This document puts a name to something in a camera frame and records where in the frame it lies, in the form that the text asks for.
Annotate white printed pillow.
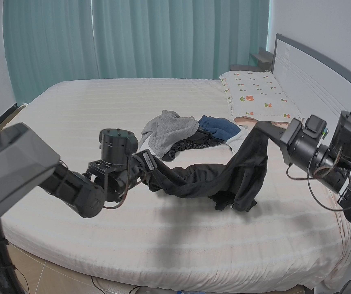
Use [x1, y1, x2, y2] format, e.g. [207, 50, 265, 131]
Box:
[219, 70, 303, 119]

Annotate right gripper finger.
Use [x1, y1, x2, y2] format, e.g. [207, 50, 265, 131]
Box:
[254, 123, 288, 145]

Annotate white garment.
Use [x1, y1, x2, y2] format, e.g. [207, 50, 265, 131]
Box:
[226, 127, 250, 153]

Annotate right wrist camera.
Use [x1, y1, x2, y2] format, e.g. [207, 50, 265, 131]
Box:
[303, 114, 328, 141]

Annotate dark blue garment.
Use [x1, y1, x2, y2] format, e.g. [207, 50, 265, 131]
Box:
[197, 115, 244, 142]

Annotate blue-green curtain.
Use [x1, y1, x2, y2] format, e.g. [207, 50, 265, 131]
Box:
[91, 0, 270, 80]
[2, 0, 99, 106]

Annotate black cable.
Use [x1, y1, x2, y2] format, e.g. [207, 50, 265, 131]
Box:
[286, 164, 345, 211]

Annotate black trousers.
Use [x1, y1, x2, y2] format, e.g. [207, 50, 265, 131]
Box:
[148, 127, 270, 213]

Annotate peach pillow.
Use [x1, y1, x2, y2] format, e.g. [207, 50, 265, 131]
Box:
[234, 116, 301, 131]

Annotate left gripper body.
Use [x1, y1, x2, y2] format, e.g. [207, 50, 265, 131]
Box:
[128, 149, 164, 186]

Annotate grey garment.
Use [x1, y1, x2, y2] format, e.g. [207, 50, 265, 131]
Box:
[139, 110, 200, 159]

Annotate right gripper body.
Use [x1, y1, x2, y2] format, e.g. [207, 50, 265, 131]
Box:
[280, 118, 329, 173]

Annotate grey bedside table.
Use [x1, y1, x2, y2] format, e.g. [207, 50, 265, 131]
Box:
[230, 47, 275, 72]

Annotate bed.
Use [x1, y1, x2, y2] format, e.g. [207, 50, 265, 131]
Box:
[1, 33, 351, 292]

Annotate black shiny garment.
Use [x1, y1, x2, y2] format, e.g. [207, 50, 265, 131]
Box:
[162, 130, 228, 162]

